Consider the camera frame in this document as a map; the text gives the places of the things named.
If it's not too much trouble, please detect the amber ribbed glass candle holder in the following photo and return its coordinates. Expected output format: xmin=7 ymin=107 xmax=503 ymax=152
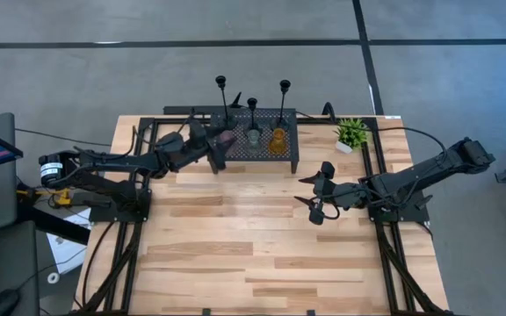
xmin=268 ymin=126 xmax=288 ymax=155

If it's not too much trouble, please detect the short black candlestick holder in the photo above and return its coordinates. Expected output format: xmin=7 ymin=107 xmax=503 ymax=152
xmin=244 ymin=97 xmax=263 ymax=135

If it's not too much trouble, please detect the yellow clamp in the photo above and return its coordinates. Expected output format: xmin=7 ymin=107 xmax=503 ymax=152
xmin=15 ymin=188 xmax=74 ymax=208

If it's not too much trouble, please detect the white paper sheet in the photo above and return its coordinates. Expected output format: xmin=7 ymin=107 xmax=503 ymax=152
xmin=45 ymin=208 xmax=92 ymax=277

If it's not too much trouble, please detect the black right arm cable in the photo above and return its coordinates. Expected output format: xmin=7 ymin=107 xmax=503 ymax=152
xmin=296 ymin=111 xmax=450 ymax=154

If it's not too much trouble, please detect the black diagonal stand leg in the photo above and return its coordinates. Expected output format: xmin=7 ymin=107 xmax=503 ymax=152
xmin=15 ymin=205 xmax=92 ymax=247

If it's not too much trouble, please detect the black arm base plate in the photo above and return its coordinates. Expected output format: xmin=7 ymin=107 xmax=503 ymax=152
xmin=88 ymin=188 xmax=153 ymax=223
xmin=365 ymin=188 xmax=430 ymax=224

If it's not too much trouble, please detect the pink ribbed glass candle holder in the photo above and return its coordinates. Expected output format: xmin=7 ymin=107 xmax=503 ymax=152
xmin=216 ymin=130 xmax=238 ymax=153

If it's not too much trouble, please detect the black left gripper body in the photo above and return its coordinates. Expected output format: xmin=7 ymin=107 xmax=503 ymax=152
xmin=184 ymin=118 xmax=228 ymax=173

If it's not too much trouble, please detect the thin black floor cable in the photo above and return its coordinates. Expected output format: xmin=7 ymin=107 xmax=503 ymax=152
xmin=14 ymin=127 xmax=112 ymax=147

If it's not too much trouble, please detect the green plant in white pot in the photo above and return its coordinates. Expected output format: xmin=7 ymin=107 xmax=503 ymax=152
xmin=334 ymin=117 xmax=369 ymax=154

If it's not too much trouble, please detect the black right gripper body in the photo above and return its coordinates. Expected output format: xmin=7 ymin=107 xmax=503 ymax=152
xmin=307 ymin=161 xmax=368 ymax=226

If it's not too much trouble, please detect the green ribbed glass candle holder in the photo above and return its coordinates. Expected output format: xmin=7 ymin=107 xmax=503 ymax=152
xmin=244 ymin=130 xmax=263 ymax=155

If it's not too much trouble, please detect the black computer mouse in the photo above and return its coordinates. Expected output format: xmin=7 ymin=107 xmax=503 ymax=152
xmin=0 ymin=288 xmax=21 ymax=316

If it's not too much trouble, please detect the black perforated metal shelf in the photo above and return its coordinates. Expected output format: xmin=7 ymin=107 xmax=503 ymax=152
xmin=209 ymin=108 xmax=300 ymax=175

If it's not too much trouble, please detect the black aluminium table frame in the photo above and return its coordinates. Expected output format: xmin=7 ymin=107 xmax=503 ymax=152
xmin=72 ymin=104 xmax=456 ymax=316

